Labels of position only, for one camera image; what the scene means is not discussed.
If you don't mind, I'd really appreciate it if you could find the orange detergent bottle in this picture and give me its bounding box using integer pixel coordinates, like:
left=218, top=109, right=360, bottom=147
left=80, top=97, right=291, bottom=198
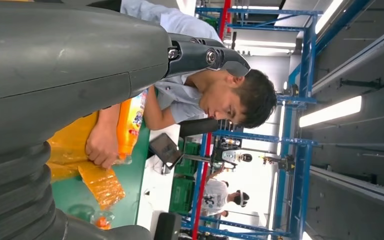
left=116, top=90, right=149, bottom=166
left=90, top=209, right=116, bottom=231

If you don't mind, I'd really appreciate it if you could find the person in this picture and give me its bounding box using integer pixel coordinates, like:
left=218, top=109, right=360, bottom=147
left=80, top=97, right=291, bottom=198
left=201, top=178, right=251, bottom=218
left=85, top=0, right=278, bottom=170

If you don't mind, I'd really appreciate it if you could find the yellow taped cardboard sheet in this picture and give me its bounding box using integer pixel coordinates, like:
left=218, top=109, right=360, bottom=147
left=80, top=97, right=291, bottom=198
left=46, top=111, right=127, bottom=212

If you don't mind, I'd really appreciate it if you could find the black tablet on stand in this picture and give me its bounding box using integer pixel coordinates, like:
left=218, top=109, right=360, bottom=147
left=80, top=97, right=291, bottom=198
left=148, top=132, right=184, bottom=175

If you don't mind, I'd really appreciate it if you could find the black chair backrest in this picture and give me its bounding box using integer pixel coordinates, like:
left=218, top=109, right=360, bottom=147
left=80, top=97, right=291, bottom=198
left=178, top=118, right=220, bottom=139

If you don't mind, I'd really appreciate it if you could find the green plastic crate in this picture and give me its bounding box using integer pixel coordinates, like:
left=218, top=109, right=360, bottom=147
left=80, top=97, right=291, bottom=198
left=168, top=176, right=196, bottom=216
left=173, top=139, right=202, bottom=176

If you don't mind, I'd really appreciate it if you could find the white table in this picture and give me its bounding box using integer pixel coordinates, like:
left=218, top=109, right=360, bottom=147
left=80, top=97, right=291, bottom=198
left=135, top=124, right=183, bottom=233

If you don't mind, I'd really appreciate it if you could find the black bag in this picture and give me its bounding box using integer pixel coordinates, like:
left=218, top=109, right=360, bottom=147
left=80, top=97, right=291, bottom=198
left=153, top=211, right=183, bottom=240

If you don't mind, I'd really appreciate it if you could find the ceiling light strip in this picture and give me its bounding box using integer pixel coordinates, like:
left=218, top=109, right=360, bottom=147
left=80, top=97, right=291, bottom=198
left=314, top=0, right=345, bottom=35
left=298, top=95, right=363, bottom=129

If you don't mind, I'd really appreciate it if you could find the red metal post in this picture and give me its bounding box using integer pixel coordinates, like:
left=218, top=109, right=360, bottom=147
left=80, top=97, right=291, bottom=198
left=191, top=0, right=233, bottom=240

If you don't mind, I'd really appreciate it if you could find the blue metal rack frame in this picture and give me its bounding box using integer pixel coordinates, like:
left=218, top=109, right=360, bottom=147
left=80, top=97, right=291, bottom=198
left=178, top=6, right=324, bottom=240

